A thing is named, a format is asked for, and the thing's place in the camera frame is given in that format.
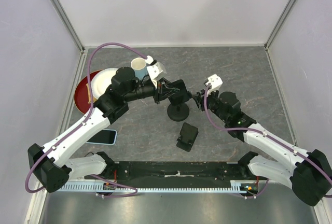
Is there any black round-base phone stand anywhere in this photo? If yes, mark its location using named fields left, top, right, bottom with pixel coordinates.
left=167, top=103, right=190, bottom=122

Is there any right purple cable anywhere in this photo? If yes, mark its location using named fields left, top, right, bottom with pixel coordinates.
left=203, top=82, right=332, bottom=199

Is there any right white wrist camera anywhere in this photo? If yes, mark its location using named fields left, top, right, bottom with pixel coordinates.
left=204, top=74, right=223, bottom=94

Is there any light blue cable duct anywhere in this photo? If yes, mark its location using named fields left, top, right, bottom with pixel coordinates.
left=58, top=180, right=249, bottom=193

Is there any blue-cased smartphone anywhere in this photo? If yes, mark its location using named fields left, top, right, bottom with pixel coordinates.
left=87, top=129, right=117, bottom=146

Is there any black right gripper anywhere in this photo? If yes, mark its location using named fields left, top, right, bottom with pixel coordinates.
left=191, top=87, right=229, bottom=123

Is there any white paper plate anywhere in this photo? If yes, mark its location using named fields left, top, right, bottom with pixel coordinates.
left=91, top=68, right=118, bottom=99

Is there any black folding phone stand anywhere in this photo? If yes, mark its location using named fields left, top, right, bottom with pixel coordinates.
left=176, top=122, right=199, bottom=152

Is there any red round tray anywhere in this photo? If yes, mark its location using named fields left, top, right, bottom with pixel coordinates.
left=74, top=76, right=90, bottom=114

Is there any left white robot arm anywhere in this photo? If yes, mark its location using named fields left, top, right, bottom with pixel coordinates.
left=25, top=65, right=188, bottom=193

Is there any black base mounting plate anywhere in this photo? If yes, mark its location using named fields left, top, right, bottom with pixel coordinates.
left=99, top=161, right=257, bottom=187

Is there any light blue ceramic mug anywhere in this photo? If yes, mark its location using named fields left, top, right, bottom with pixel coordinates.
left=130, top=58, right=148, bottom=80

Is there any black smartphone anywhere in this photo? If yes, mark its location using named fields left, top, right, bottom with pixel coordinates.
left=170, top=86, right=189, bottom=105

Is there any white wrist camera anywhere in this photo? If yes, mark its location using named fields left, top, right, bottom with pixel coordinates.
left=145, top=55, right=167, bottom=88
left=204, top=74, right=223, bottom=94

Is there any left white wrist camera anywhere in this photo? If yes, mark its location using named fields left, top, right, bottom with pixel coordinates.
left=145, top=55, right=167, bottom=88

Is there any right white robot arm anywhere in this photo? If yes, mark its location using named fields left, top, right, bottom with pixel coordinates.
left=192, top=90, right=331, bottom=206

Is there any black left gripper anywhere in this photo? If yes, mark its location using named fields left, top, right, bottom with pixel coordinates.
left=124, top=77, right=180, bottom=104

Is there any yellow sponge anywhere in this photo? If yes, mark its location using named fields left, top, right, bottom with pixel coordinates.
left=86, top=83, right=91, bottom=104

